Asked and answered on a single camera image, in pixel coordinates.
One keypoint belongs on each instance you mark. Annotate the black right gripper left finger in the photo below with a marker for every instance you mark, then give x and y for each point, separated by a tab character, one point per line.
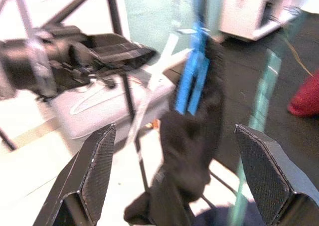
94	176

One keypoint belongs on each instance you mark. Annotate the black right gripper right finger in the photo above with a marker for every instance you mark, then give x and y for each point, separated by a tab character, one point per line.
269	176

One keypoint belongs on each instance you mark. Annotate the green plastic hanger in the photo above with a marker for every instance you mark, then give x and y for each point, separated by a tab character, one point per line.
264	86

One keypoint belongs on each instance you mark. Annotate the white plastic hanger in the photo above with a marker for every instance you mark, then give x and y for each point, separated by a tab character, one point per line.
159	68

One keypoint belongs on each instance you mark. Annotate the grey ottoman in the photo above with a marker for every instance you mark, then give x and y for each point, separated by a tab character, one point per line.
104	111

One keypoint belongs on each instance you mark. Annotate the black garment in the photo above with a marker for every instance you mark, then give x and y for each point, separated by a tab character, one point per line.
189	146

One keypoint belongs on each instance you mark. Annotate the red garment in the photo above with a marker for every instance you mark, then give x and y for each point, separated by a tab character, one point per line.
306	96

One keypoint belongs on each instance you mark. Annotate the black bag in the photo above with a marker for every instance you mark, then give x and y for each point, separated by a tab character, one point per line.
37	59

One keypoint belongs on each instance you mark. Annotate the black metal clothes rack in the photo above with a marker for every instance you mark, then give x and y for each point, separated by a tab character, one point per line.
115	11

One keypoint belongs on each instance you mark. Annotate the white low cabinet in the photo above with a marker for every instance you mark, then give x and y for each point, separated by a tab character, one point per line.
244	11

